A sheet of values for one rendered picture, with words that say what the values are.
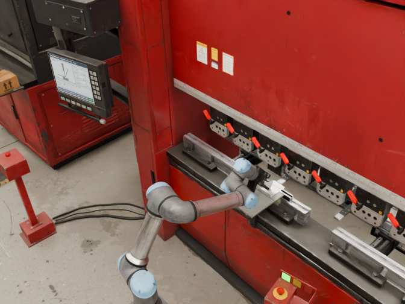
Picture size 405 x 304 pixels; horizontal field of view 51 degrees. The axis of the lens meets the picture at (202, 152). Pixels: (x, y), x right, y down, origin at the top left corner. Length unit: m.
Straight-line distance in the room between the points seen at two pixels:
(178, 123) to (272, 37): 1.16
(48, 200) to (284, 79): 2.72
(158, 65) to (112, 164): 1.93
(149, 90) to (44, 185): 1.98
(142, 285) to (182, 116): 1.33
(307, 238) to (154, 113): 1.23
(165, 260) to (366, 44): 2.29
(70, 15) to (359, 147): 1.70
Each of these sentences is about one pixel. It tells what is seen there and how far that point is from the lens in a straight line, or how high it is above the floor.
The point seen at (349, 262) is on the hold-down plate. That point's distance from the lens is 2.32.
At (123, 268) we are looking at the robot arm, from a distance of 2.16.
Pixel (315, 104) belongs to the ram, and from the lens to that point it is 2.01.
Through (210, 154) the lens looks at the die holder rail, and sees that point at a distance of 2.79.
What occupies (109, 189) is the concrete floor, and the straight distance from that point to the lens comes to 4.10.
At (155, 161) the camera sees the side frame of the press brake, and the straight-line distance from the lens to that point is 2.99.
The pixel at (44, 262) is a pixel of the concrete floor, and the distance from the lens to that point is 3.65.
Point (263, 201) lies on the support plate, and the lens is 2.40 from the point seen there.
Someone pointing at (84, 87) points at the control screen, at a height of 1.42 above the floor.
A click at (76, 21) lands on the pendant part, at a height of 1.83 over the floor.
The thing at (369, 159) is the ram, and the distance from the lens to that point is 1.97.
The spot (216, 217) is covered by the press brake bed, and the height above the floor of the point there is 0.59.
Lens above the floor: 2.64
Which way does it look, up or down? 36 degrees down
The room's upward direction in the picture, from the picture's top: 2 degrees counter-clockwise
